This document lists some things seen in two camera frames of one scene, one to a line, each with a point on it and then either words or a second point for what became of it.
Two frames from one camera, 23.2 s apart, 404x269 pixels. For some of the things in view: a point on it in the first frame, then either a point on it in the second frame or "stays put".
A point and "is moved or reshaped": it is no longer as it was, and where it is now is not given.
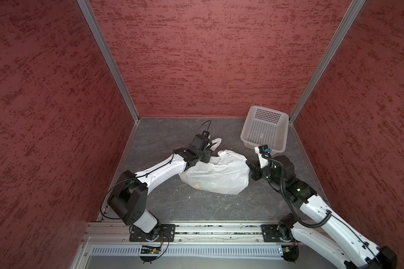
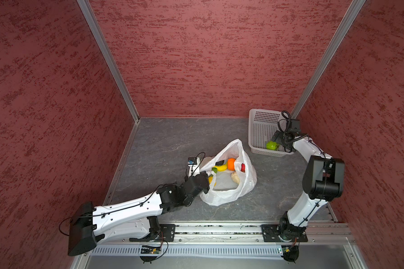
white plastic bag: (228, 172) is moved or reshaped
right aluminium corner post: (353, 9) stays put
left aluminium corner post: (106, 51) stays put
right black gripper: (254, 169) to (278, 137)
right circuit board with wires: (291, 253) stays put
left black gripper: (208, 154) to (204, 174)
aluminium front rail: (105, 232) stays put
